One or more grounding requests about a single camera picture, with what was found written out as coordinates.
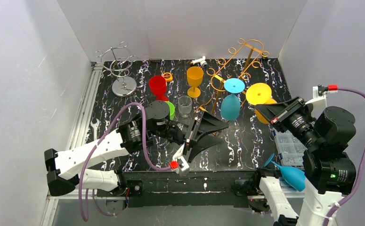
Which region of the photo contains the orange wine glass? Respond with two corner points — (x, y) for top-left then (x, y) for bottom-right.
(245, 82), (278, 125)
(187, 66), (204, 98)

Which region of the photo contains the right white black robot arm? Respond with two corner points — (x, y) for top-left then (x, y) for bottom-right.
(255, 97), (357, 226)

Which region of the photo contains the green plastic wine glass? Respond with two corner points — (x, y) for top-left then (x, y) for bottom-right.
(166, 101), (175, 120)

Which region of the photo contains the silver wrench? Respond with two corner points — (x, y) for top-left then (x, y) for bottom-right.
(90, 119), (100, 141)

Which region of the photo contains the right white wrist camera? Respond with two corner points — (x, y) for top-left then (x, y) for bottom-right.
(306, 85), (327, 110)

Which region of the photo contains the gold wire glass rack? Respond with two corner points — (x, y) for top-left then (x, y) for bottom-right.
(194, 39), (269, 129)

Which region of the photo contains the teal wine glass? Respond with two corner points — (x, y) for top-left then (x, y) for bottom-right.
(220, 78), (245, 121)

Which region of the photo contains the silver round glass rack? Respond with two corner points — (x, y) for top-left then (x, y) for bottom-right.
(95, 41), (138, 97)

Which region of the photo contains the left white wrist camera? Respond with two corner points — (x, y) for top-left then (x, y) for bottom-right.
(169, 145), (190, 177)

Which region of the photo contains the clear plastic parts box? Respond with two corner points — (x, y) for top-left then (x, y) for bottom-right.
(271, 129), (307, 170)

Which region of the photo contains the clear glass tumbler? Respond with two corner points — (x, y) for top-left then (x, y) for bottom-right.
(178, 96), (192, 118)

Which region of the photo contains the red plastic wine glass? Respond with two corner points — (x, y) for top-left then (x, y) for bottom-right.
(149, 75), (169, 101)

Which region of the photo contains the white small fitting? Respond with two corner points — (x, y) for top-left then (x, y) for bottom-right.
(189, 56), (208, 68)

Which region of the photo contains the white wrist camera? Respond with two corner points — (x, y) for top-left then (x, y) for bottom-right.
(169, 145), (190, 177)
(306, 85), (327, 110)

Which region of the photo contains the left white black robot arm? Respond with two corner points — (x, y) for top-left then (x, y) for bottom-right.
(44, 101), (228, 196)

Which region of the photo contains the blue wine glass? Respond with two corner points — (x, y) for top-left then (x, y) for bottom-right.
(264, 153), (306, 192)

